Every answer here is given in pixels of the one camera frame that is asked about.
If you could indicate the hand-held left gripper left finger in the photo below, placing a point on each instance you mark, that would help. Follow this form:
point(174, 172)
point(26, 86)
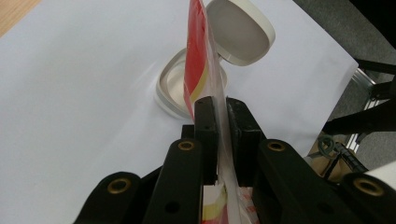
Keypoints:
point(206, 137)

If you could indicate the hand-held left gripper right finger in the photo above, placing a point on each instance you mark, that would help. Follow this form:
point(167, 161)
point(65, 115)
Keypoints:
point(246, 137)

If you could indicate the white and red refill pouch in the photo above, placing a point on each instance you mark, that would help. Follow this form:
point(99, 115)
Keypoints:
point(196, 56)

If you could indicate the clear container with white lid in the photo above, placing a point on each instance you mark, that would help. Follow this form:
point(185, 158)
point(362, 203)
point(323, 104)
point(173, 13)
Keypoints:
point(243, 34)

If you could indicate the black metal stand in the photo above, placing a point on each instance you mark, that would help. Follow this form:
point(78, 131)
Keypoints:
point(367, 119)

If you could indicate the white paper sheet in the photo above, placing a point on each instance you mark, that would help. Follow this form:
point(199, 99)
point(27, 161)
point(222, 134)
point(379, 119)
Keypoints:
point(77, 93)

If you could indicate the aluminium floor rail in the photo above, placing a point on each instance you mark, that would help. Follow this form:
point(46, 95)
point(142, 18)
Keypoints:
point(362, 81)

